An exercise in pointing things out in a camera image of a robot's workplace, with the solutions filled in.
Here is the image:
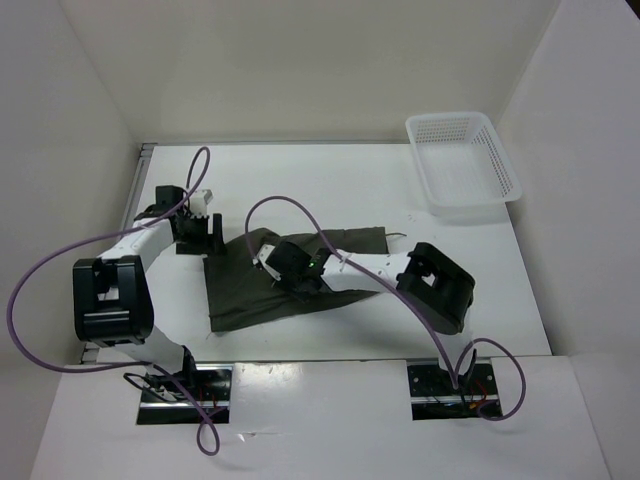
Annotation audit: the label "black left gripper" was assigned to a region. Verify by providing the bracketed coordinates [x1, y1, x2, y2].
[175, 212, 226, 255]

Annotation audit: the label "olive green shorts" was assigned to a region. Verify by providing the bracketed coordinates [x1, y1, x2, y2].
[203, 226, 406, 333]

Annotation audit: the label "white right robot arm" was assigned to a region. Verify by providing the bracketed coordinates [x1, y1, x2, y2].
[257, 242, 476, 393]

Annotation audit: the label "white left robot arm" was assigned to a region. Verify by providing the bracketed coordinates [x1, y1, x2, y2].
[72, 185, 226, 400]

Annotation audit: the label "white plastic basket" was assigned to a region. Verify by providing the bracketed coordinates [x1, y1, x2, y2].
[405, 111, 523, 216]

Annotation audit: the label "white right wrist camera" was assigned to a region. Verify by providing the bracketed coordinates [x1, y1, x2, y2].
[254, 244, 279, 278]

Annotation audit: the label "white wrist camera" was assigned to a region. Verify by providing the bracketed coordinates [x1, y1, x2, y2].
[254, 244, 279, 278]
[188, 189, 214, 217]

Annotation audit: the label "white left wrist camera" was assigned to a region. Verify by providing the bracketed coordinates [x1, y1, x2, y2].
[188, 189, 214, 217]

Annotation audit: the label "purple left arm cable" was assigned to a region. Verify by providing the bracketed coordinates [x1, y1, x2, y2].
[7, 146, 224, 457]

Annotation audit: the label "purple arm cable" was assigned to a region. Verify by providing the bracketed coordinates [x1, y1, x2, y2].
[244, 196, 529, 422]
[7, 146, 224, 457]

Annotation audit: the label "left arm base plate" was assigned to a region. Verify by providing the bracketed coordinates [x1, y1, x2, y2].
[124, 365, 233, 426]

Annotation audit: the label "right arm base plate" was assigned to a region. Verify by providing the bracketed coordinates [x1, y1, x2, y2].
[407, 362, 503, 421]

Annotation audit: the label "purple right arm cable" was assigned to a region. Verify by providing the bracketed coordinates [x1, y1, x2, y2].
[244, 196, 529, 422]

